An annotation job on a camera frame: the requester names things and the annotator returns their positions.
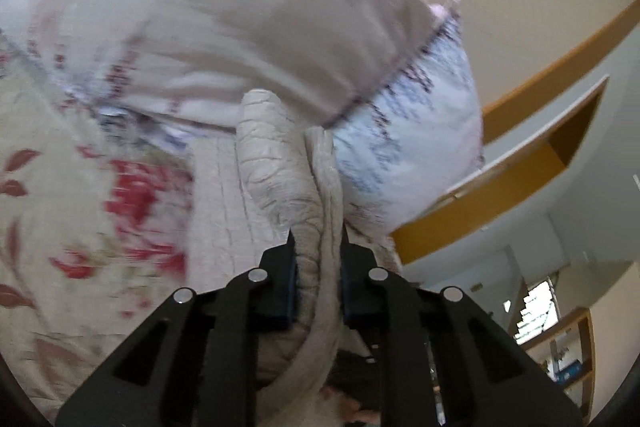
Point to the beige cable knit sweater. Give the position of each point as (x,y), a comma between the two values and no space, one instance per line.
(252,191)

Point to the pink floral pillow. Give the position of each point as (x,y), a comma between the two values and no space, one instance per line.
(389,78)

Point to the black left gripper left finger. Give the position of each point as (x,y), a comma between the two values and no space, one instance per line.
(193,360)

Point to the window with bars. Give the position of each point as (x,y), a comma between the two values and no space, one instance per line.
(539,314)

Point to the floral beige bedspread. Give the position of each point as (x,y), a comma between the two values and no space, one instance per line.
(93,233)

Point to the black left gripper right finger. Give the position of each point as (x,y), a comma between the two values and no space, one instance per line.
(443,360)

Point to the wooden wall shelf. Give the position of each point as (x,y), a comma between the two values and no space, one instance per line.
(566,353)

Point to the wooden bed headboard frame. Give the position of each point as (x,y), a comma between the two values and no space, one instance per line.
(532,135)

